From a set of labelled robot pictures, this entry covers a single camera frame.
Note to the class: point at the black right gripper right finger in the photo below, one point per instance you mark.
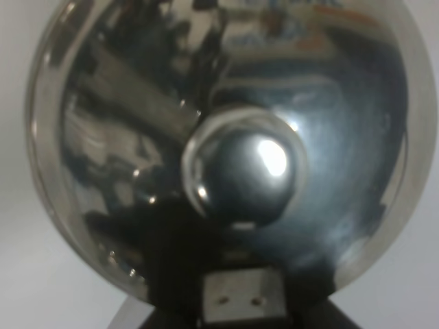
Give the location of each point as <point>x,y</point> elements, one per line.
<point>309,282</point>

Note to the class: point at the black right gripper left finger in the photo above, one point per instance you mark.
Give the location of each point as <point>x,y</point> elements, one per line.
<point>174,286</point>

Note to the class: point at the stainless steel teapot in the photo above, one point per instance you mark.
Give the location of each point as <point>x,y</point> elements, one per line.
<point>245,130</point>

